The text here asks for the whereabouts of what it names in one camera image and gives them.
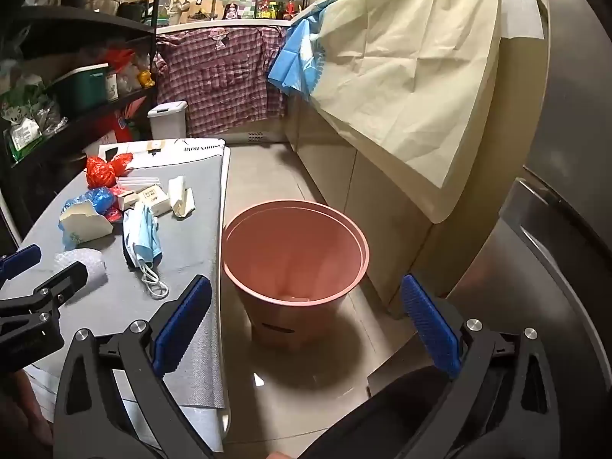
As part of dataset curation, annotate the paper takeout box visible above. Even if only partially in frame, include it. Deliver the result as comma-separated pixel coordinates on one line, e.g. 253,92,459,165
58,201,116,244

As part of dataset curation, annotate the pack of white straws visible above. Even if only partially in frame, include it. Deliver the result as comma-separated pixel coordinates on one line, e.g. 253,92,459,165
117,176,161,189

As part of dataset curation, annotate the green snack packet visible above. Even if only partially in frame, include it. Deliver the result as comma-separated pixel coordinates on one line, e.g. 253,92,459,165
5,117,44,161

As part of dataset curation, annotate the black shelf rack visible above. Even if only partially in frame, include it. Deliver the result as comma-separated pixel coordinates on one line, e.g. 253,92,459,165
0,0,168,192

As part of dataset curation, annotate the pink plastic bucket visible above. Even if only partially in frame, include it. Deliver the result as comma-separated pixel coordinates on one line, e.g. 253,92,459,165
222,199,371,352

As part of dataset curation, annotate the blue printed cloth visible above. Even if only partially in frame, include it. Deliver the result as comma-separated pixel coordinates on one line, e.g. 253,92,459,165
267,0,335,101

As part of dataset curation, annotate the cream cloth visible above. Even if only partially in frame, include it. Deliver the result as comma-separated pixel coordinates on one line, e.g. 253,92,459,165
291,0,548,225

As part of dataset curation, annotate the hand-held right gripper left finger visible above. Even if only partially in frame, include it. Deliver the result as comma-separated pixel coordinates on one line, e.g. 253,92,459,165
54,275,216,459

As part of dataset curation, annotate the white pedal bin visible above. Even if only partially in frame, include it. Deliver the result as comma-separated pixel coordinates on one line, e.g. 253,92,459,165
147,101,188,140

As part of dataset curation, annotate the grey mat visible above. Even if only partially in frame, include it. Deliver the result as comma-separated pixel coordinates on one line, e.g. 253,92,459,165
10,146,230,409

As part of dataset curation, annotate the red bag on shelf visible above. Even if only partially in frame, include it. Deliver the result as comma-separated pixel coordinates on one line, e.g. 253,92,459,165
98,49,137,77

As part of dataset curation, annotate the orange sack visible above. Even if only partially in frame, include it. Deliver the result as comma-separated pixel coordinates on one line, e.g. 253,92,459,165
103,105,139,144

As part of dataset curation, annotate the white printed sheet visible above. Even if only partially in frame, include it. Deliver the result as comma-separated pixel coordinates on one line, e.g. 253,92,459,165
98,138,228,158

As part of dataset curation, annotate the green cooler box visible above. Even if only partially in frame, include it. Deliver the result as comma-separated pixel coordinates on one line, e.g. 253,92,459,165
50,63,111,116

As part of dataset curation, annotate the beige kitchen cabinet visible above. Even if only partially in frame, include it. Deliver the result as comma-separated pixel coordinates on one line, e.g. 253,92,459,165
287,91,479,316

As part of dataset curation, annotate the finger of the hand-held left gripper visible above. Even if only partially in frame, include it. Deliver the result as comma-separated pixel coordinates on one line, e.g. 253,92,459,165
0,244,43,278
0,262,90,345

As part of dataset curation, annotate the blue face mask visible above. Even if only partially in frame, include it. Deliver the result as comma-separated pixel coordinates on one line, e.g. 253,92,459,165
122,201,170,299

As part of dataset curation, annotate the small cream carton box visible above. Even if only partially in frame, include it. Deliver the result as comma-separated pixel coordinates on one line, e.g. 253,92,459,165
136,184,172,216

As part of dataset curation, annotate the red plastic bag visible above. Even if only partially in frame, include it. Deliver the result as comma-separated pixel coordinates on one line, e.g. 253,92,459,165
86,153,135,189

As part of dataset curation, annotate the steel refrigerator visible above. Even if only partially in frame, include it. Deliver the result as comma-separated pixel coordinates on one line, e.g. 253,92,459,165
444,0,612,459

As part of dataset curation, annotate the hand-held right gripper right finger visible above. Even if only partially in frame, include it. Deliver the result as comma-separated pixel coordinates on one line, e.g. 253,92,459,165
400,273,560,459

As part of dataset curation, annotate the blue plastic bag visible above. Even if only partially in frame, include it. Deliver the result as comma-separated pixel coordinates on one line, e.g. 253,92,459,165
61,187,118,216

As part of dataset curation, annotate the plaid cloth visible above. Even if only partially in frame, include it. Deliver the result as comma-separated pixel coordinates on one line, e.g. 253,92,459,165
153,26,290,137

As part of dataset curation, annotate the spice rack with bottles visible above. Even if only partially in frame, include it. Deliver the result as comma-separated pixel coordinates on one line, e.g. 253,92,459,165
253,0,309,21

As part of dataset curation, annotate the white tissue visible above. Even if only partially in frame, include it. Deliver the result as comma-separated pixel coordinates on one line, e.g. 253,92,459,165
167,175,197,219

